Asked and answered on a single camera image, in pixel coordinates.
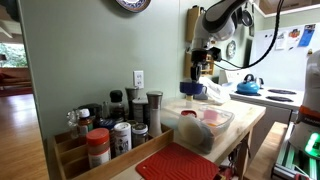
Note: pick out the blue kettle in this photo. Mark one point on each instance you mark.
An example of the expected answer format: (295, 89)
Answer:
(248, 85)

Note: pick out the lower wooden spice rack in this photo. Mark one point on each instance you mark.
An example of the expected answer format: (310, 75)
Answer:
(206, 70)

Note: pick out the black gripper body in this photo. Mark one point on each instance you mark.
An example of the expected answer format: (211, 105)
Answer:
(201, 57)

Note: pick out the blue cup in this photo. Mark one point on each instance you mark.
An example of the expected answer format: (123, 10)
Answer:
(192, 88)

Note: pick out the black cap sauce bottle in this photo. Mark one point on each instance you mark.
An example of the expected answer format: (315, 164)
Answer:
(116, 106)

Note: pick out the white stove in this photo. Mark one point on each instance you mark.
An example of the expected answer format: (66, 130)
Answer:
(281, 108)

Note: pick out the red silicone mat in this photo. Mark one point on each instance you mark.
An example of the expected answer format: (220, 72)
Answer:
(174, 162)

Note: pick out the white wall outlet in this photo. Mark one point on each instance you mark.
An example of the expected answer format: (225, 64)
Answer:
(138, 78)

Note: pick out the white plastic bag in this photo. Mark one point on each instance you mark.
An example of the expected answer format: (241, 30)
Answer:
(212, 92)

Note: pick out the upper wooden spice rack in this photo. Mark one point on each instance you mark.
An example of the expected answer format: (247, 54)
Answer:
(192, 15)

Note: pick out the wooden spice tray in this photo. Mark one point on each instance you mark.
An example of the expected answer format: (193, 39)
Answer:
(73, 160)

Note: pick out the white cap hot sauce bottle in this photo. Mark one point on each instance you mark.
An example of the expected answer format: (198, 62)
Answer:
(85, 123)

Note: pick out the dark glass spice jar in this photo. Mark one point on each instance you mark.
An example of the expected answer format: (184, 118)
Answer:
(139, 134)

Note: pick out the clear glass bottle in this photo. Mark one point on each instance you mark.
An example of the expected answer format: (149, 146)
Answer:
(72, 124)

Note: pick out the steel salt grinder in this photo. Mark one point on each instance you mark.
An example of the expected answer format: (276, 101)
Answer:
(154, 101)

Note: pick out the steel pepper grinder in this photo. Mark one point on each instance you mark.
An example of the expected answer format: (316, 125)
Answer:
(132, 93)

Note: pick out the round wall clock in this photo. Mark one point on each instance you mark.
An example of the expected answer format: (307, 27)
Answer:
(231, 49)

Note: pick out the white spice shaker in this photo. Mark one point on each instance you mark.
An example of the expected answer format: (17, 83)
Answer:
(123, 141)

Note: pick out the red lid spice jar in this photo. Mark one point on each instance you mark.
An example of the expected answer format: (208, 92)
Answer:
(98, 146)

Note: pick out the wooden butcher block table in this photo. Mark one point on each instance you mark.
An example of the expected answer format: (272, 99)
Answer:
(246, 117)

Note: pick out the wooden spice rack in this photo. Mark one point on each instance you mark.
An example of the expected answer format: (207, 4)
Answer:
(206, 70)
(192, 15)

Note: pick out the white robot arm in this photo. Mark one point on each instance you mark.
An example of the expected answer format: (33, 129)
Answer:
(218, 24)

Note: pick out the clear plastic crisper drawer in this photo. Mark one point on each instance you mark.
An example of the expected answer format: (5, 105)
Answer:
(196, 123)

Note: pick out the white refrigerator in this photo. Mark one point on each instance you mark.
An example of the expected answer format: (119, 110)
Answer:
(285, 64)

